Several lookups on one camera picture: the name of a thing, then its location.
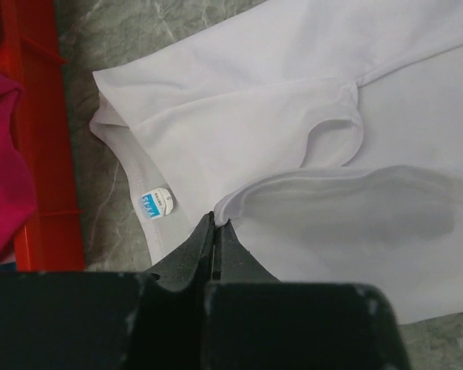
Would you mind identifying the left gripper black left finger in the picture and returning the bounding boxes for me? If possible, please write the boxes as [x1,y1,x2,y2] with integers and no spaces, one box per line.
[0,214,215,369]

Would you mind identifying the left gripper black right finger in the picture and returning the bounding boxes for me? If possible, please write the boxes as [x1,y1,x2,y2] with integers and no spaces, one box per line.
[204,224,411,369]

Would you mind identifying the white t-shirt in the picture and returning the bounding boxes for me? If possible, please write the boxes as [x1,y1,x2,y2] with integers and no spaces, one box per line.
[90,1,463,324]

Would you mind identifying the magenta t-shirt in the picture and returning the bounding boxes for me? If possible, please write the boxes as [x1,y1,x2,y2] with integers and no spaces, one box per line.
[0,73,36,259]

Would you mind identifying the red plastic bin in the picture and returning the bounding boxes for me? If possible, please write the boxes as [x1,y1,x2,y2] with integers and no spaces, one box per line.
[0,1,86,271]

